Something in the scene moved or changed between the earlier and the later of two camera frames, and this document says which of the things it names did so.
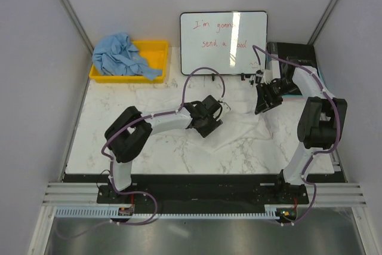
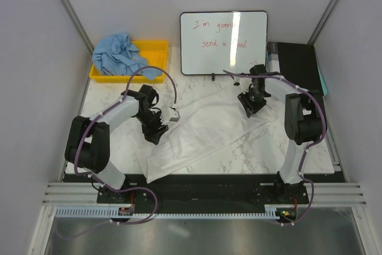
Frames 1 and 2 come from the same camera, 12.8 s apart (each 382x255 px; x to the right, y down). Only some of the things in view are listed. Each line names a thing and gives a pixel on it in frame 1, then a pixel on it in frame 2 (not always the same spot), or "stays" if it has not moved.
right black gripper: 264,104 → 250,108
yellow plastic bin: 154,54 stays
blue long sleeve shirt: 114,54 stays
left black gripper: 213,125 → 153,135
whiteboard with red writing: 223,40 stays
